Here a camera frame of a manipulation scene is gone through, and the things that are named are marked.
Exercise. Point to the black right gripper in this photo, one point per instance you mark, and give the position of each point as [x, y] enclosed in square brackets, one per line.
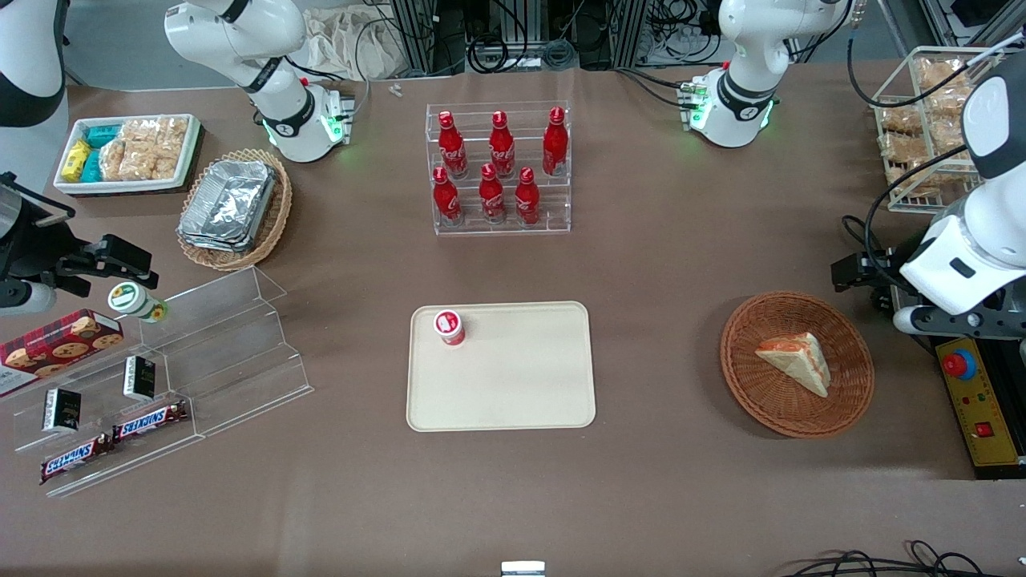
[32, 248]

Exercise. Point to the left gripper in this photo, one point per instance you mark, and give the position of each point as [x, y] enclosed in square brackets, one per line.
[883, 267]

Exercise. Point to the triangular sandwich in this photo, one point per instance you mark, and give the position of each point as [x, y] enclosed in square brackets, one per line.
[797, 362]

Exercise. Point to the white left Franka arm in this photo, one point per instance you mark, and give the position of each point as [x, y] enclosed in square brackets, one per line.
[745, 48]

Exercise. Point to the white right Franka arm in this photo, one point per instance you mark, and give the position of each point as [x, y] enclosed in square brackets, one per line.
[240, 32]

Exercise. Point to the white rectangular snack tray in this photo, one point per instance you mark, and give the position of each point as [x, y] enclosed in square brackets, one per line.
[128, 186]

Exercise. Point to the silver foil tray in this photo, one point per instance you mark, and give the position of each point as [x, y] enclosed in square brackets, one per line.
[228, 200]

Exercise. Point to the brown wicker basket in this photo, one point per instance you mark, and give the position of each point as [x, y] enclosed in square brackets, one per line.
[761, 393]

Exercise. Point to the light oval wicker basket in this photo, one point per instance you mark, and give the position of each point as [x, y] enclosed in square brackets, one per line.
[276, 216]

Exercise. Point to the beige plastic tray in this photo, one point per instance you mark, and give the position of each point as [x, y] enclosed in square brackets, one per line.
[513, 377]

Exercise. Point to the green-lidded white jar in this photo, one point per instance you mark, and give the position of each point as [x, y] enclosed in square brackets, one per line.
[132, 300]

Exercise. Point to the teal snack packet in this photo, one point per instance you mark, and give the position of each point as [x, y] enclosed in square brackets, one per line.
[103, 135]
[91, 167]

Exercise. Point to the red cookie box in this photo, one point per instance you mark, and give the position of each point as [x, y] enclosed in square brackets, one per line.
[56, 344]

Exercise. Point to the clear rice cracker bag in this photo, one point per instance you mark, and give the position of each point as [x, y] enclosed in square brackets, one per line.
[167, 160]
[156, 130]
[128, 160]

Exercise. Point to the yellow snack packet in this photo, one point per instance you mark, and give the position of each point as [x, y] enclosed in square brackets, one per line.
[76, 160]

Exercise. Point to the small black box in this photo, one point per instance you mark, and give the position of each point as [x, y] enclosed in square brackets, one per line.
[139, 378]
[62, 410]

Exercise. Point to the clear bag of crackers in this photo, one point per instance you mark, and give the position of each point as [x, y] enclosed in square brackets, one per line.
[942, 74]
[899, 120]
[946, 120]
[934, 180]

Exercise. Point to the clear acrylic stepped shelf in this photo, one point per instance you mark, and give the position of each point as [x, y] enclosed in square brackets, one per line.
[240, 353]

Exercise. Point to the Snickers chocolate bar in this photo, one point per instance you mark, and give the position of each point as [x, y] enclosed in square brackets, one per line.
[152, 420]
[76, 458]

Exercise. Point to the yellow emergency stop box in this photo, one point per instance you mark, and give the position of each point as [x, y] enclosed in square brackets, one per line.
[978, 409]

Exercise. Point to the clear acrylic bottle rack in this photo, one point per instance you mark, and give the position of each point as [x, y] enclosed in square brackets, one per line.
[553, 208]

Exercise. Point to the beige cloth bag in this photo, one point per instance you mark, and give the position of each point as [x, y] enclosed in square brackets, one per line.
[353, 44]

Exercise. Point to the red cola bottle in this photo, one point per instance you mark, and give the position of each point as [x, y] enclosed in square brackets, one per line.
[446, 200]
[502, 148]
[452, 148]
[555, 144]
[527, 200]
[491, 196]

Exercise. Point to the red cup with white lid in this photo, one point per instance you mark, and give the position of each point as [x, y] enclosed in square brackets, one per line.
[450, 327]

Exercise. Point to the white silver block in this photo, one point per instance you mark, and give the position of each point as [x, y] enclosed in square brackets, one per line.
[523, 570]

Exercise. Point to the aluminium frame post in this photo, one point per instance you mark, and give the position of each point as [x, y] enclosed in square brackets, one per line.
[629, 32]
[413, 36]

